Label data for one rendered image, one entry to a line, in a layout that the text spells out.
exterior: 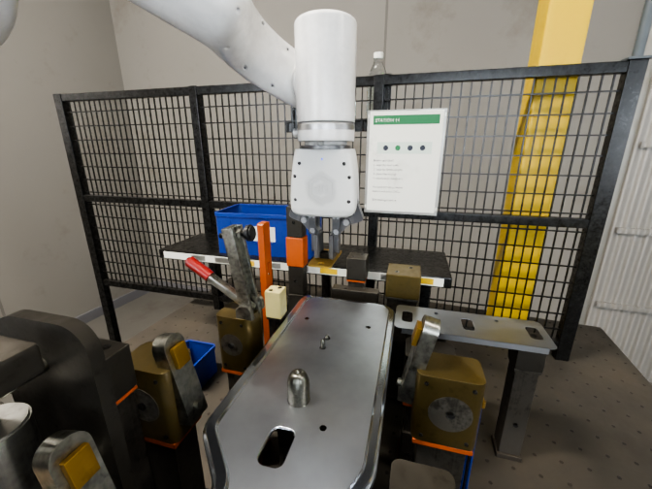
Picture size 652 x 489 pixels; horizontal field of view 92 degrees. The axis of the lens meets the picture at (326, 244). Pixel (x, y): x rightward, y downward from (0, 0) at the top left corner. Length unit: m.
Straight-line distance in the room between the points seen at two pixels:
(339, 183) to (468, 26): 1.88
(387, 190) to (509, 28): 1.45
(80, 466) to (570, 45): 1.21
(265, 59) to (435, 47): 1.77
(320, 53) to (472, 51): 1.82
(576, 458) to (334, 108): 0.88
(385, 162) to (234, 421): 0.80
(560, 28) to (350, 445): 1.06
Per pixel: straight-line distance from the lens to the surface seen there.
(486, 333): 0.71
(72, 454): 0.39
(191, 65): 2.92
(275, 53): 0.56
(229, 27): 0.46
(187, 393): 0.51
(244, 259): 0.59
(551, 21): 1.13
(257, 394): 0.52
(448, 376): 0.49
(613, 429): 1.11
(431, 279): 0.86
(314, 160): 0.46
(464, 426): 0.54
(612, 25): 2.37
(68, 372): 0.41
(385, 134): 1.02
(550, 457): 0.96
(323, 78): 0.45
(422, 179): 1.02
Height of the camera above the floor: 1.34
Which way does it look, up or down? 17 degrees down
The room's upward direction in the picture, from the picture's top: straight up
